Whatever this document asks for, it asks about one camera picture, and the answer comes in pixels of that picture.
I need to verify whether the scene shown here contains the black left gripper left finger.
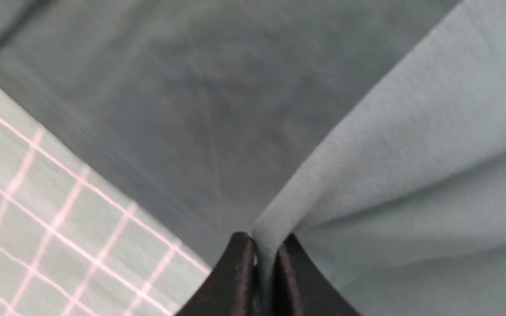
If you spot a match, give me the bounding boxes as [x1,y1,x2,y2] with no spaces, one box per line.
[176,232,255,316]

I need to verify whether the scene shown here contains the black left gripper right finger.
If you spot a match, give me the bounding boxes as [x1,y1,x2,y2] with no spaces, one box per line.
[275,234,359,316]

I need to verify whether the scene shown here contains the green long-sleeve top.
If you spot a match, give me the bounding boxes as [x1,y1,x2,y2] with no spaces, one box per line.
[0,0,506,316]

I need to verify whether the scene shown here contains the green checked tablecloth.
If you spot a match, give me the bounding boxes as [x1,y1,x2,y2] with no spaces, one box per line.
[0,90,210,316]

